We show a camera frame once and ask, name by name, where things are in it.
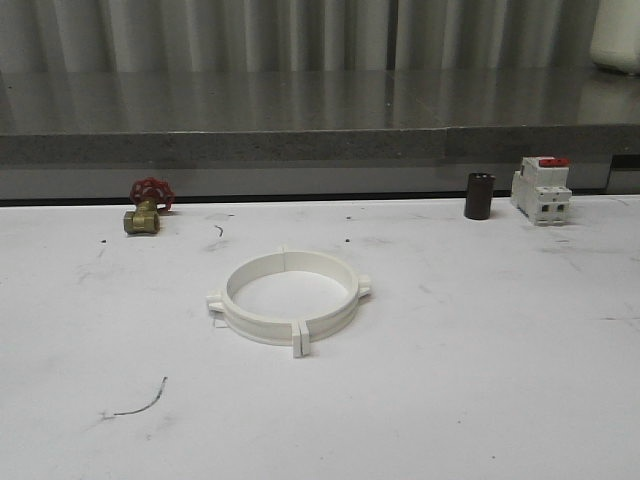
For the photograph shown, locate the white half pipe clamp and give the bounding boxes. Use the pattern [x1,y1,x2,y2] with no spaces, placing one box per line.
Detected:
[281,248,371,358]
[205,247,310,358]

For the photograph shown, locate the grey stone counter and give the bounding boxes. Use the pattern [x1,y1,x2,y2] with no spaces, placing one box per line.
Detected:
[1,67,639,204]

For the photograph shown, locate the dark brown cylindrical capacitor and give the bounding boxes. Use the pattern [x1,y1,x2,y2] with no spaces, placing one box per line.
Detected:
[464,172,495,220]

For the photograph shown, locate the brass valve red handwheel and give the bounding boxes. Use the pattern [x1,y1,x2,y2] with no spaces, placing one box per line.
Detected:
[123,177,175,235]

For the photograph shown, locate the grey curtain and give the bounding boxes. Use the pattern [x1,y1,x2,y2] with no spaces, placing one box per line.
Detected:
[1,0,598,73]

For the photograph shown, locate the white kitchen appliance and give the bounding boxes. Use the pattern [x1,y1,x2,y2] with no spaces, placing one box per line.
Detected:
[590,0,640,75]

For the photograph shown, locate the white circuit breaker red switch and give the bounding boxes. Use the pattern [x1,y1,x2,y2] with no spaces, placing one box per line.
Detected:
[510,156,572,226]

